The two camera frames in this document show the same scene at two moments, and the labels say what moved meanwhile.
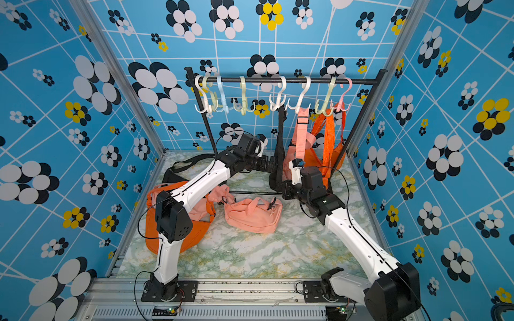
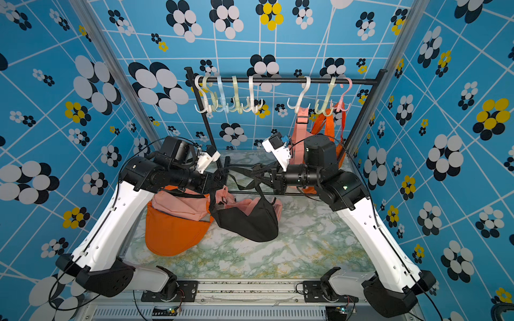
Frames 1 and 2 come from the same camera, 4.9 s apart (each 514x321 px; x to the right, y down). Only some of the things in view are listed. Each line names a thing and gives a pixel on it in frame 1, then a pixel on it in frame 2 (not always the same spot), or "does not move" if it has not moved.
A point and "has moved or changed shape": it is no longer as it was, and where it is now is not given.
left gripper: [264, 166] to [208, 186]
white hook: [279, 101] to [252, 107]
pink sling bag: [304, 140] does not move
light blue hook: [226, 108] does not move
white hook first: [197, 82] does not move
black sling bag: [277, 174] has moved or changed shape
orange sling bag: [199, 229] does not move
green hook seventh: [324, 111] does not move
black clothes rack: [193, 80] does not move
